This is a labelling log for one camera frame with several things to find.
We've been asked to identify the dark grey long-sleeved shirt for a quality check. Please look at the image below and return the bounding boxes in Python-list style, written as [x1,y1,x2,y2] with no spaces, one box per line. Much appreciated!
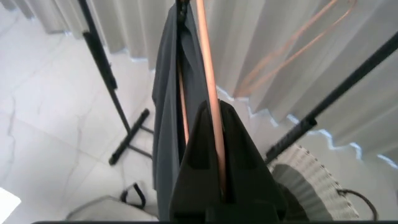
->
[151,0,218,222]

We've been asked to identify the white laundry basket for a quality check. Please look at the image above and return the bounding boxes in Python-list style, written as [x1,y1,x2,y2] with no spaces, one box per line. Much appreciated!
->
[267,143,379,222]

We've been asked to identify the black clothes rack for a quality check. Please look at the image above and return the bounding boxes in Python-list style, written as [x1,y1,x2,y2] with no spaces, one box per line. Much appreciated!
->
[77,0,398,166]

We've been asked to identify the black cable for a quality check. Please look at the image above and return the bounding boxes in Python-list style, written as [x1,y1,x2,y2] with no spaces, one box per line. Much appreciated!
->
[120,182,147,209]

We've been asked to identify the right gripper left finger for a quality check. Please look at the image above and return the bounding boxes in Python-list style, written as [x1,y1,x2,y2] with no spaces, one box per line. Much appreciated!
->
[169,100,224,222]

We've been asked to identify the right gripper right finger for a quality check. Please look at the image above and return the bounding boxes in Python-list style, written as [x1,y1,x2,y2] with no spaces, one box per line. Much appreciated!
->
[220,100,289,222]

